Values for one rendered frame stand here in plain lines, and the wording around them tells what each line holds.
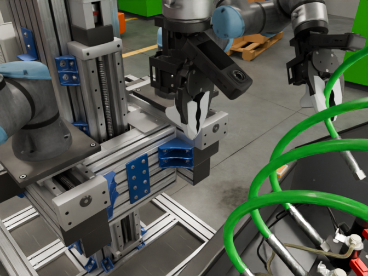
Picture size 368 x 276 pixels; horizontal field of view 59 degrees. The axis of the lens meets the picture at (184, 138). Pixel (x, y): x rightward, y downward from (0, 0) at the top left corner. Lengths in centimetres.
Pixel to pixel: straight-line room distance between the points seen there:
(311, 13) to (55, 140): 67
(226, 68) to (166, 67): 10
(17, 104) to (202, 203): 161
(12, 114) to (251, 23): 57
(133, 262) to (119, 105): 83
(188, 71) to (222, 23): 31
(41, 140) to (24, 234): 109
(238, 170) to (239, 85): 203
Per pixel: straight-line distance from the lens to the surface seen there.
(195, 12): 49
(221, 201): 223
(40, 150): 90
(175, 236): 174
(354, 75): 406
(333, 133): 74
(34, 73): 83
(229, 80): 48
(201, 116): 58
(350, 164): 74
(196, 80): 52
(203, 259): 74
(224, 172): 245
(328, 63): 77
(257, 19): 84
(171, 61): 53
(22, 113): 79
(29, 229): 195
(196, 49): 49
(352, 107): 48
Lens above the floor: 155
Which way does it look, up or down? 33 degrees down
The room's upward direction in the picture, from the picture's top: straight up
